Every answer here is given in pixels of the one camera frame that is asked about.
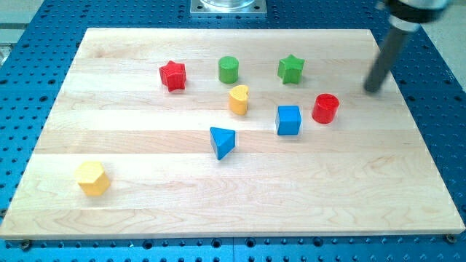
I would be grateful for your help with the robot arm end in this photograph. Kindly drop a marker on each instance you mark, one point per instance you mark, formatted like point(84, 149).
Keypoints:
point(408, 15)

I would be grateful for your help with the blue triangle block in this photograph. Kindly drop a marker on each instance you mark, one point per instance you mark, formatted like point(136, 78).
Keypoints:
point(222, 141)

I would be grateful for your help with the blue cube block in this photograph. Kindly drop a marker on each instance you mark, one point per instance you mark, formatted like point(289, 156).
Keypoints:
point(288, 120)

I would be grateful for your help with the yellow heart block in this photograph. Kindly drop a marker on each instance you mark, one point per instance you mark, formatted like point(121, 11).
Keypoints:
point(238, 99)

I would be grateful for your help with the green cylinder block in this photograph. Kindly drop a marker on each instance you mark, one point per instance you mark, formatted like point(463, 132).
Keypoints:
point(228, 69)

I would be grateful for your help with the wooden board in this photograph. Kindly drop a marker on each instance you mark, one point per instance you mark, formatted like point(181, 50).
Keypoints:
point(368, 172)

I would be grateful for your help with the red star block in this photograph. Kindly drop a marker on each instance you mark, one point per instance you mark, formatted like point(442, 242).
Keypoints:
point(173, 76)

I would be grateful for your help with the green star block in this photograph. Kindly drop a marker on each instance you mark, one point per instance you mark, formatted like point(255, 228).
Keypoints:
point(290, 69)

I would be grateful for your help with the red cylinder block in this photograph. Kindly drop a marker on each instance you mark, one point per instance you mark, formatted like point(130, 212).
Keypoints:
point(325, 108)

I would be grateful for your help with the yellow hexagon block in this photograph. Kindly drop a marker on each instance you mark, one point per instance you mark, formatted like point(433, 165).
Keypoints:
point(92, 178)

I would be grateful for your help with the grey pusher rod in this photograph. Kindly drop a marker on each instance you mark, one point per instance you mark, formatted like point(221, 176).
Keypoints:
point(392, 46)

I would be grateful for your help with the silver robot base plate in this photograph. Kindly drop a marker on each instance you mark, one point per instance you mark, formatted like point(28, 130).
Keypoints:
point(207, 8)

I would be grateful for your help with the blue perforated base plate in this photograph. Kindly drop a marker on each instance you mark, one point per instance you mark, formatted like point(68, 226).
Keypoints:
point(37, 66)

